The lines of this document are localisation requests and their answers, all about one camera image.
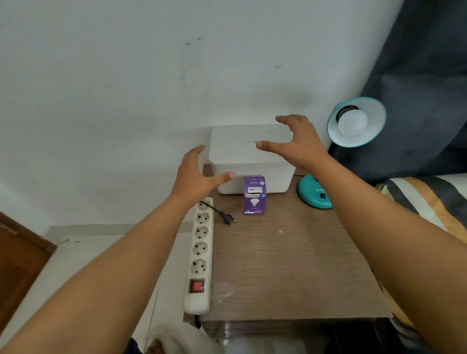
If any person's right hand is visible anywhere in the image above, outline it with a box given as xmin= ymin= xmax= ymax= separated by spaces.
xmin=255 ymin=115 xmax=331 ymax=173

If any person's left hand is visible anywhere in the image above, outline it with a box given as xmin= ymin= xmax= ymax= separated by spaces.
xmin=170 ymin=145 xmax=236 ymax=205

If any person's right forearm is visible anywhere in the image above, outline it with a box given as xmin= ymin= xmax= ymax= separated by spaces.
xmin=309 ymin=153 xmax=467 ymax=354

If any person's left forearm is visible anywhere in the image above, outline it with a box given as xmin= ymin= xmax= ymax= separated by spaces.
xmin=0 ymin=193 xmax=205 ymax=354

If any white plastic storage box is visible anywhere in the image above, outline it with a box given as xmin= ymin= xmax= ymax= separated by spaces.
xmin=213 ymin=162 xmax=296 ymax=195

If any white plastic box lid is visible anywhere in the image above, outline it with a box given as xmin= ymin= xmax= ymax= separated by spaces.
xmin=208 ymin=124 xmax=297 ymax=168

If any purple light bulb carton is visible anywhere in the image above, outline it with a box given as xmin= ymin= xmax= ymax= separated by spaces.
xmin=243 ymin=176 xmax=267 ymax=216

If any white light bulb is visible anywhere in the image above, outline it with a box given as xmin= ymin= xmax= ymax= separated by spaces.
xmin=337 ymin=108 xmax=368 ymax=137

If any white power strip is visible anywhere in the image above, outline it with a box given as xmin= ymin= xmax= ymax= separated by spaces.
xmin=183 ymin=197 xmax=214 ymax=316

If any teal desk lamp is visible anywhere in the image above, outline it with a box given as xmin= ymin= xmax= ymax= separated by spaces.
xmin=297 ymin=97 xmax=387 ymax=210

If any wooden bedside table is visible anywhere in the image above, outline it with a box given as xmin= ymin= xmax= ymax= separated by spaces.
xmin=182 ymin=164 xmax=395 ymax=354

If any dark grey curtain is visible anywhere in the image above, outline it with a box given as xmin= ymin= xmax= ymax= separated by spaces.
xmin=328 ymin=0 xmax=467 ymax=185

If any white cloth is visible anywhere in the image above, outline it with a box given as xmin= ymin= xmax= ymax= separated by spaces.
xmin=145 ymin=322 xmax=223 ymax=354

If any striped bedding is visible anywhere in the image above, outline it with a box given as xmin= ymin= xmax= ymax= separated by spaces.
xmin=374 ymin=174 xmax=467 ymax=330

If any brown wooden door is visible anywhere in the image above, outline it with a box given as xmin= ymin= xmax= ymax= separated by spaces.
xmin=0 ymin=211 xmax=57 ymax=335

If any black plug with cable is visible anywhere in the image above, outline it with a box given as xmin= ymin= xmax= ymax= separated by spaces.
xmin=200 ymin=201 xmax=237 ymax=228

